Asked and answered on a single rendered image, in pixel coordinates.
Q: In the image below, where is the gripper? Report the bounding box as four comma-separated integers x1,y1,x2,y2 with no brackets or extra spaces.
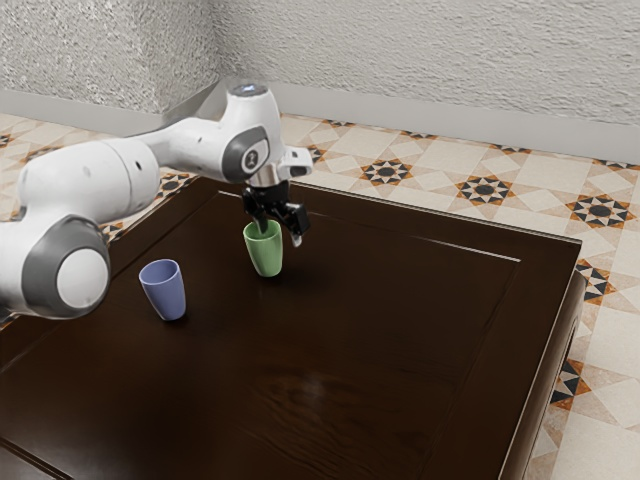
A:
241,180,312,249

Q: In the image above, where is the green cup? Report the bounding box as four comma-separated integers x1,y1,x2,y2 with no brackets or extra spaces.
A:
242,219,285,277

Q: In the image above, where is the blue cup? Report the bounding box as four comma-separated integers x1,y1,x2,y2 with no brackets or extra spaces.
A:
138,258,188,322

